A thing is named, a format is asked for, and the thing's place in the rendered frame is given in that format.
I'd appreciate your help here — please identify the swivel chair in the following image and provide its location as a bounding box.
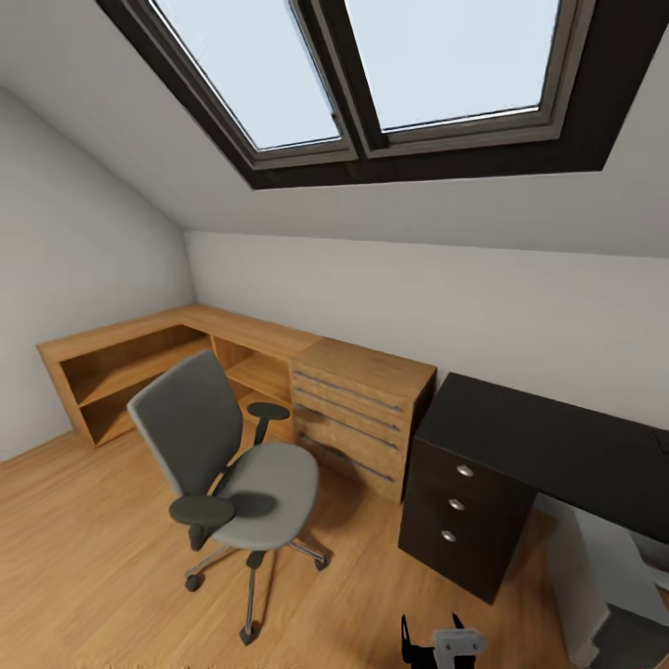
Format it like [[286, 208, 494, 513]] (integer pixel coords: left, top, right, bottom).
[[127, 350, 328, 646]]

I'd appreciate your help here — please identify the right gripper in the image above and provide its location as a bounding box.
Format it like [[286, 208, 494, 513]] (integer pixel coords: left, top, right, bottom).
[[401, 614, 475, 669]]

